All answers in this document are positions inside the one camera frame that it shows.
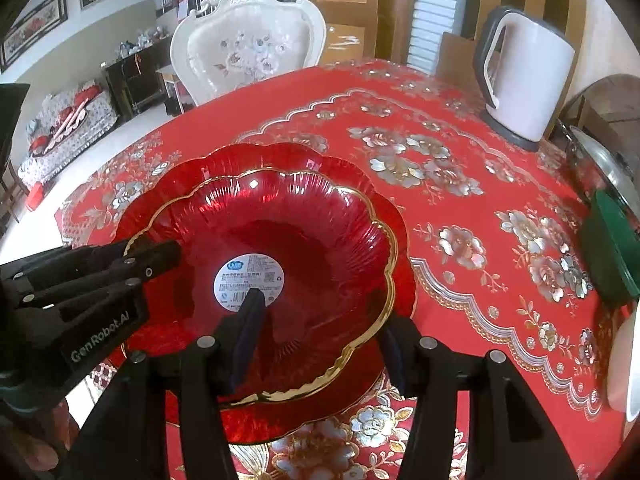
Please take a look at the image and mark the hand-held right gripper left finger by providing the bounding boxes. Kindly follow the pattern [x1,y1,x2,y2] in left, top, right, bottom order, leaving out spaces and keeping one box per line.
[65,287,268,480]

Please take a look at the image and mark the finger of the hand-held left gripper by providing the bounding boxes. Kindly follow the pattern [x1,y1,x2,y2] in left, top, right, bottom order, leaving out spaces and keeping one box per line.
[20,277,147,313]
[0,239,182,291]

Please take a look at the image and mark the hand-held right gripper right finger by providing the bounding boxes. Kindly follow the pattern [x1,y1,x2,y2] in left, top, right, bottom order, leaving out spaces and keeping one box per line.
[377,312,581,480]

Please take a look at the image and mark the red glass bowl gold rim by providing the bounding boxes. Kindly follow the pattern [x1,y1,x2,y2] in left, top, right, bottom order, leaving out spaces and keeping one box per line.
[122,165,401,406]

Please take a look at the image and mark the red scalloped glass plate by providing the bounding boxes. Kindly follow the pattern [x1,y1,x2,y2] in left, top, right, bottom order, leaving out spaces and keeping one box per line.
[112,141,418,446]

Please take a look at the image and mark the person's left hand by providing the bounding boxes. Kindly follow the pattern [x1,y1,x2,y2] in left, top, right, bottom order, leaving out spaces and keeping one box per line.
[0,400,81,476]

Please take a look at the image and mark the wooden chair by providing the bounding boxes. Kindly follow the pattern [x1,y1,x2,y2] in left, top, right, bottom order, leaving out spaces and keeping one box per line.
[0,157,23,233]

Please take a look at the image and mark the floral covered sofa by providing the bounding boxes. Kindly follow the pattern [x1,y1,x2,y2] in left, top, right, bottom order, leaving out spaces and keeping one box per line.
[17,80,121,186]

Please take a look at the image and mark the small white table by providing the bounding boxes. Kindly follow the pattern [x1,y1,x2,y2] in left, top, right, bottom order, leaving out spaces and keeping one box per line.
[157,65,193,111]

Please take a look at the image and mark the dark wooden cabinet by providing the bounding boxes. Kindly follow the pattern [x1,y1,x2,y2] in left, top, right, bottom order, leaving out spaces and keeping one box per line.
[102,37,173,116]

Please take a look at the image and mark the white porcelain ornaments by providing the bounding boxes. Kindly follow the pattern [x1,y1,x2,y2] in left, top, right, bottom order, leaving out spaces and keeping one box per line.
[117,25,171,58]

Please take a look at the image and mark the white ornate floral chair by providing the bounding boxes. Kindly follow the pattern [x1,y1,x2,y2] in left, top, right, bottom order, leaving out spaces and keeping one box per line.
[170,0,327,107]

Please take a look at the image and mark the white bowl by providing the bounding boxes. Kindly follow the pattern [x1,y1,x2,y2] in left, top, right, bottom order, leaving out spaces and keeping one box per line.
[607,305,640,423]

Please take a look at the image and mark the green plastic bowl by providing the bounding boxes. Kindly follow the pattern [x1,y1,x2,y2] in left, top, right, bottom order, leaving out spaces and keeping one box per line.
[580,190,640,303]

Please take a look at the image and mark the red floral tablecloth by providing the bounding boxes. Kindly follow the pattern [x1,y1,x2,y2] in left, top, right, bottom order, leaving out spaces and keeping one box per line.
[52,57,636,480]

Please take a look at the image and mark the wide framed flower picture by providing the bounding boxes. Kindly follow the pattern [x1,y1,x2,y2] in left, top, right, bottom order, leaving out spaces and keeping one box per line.
[0,0,68,73]

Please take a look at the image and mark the steel pot with glass lid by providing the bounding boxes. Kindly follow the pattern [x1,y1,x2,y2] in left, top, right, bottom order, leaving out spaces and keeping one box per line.
[560,122,640,221]

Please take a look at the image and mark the small cardboard box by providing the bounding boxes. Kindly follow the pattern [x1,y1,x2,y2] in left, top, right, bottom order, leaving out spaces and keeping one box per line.
[325,24,373,66]

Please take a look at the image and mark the flat cardboard sheet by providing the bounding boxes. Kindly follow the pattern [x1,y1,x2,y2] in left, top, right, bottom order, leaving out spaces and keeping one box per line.
[437,31,483,81]

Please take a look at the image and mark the white louvred panel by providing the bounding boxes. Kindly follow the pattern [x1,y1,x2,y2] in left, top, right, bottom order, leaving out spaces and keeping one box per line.
[410,0,461,73]

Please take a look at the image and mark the white electric kettle grey handle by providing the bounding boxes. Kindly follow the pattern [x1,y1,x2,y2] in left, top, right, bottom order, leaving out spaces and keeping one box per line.
[472,6,577,153]

